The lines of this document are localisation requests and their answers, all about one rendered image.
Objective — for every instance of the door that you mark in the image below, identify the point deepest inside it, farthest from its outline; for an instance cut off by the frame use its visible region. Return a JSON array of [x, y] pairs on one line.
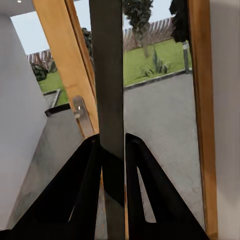
[[48, 101]]

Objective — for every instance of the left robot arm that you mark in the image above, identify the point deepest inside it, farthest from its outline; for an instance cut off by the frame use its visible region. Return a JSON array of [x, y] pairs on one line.
[[3, 234]]

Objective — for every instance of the poster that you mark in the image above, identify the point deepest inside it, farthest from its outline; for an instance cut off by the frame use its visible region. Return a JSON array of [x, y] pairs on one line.
[[106, 21]]

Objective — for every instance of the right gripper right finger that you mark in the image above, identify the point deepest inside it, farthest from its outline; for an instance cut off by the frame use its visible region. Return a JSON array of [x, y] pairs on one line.
[[174, 220]]

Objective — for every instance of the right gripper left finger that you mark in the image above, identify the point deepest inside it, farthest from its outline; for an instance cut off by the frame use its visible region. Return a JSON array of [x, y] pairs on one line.
[[67, 207]]

